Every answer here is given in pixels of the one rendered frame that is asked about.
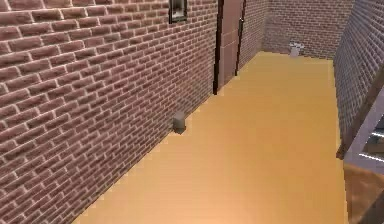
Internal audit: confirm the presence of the small grey block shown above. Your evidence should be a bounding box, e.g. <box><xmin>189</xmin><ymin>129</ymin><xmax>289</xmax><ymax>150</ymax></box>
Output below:
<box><xmin>172</xmin><ymin>110</ymin><xmax>187</xmax><ymax>135</ymax></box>

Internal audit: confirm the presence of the brown room door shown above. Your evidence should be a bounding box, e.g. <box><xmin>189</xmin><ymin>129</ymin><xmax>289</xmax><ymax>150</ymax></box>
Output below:
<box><xmin>212</xmin><ymin>0</ymin><xmax>248</xmax><ymax>96</ymax></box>

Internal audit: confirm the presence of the small white bin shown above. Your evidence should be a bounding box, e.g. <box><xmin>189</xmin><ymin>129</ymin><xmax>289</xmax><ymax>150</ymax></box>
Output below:
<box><xmin>288</xmin><ymin>41</ymin><xmax>305</xmax><ymax>58</ymax></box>

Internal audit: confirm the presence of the dark framed wall picture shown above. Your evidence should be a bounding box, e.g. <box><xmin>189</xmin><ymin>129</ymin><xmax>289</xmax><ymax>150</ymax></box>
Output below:
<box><xmin>168</xmin><ymin>0</ymin><xmax>189</xmax><ymax>25</ymax></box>

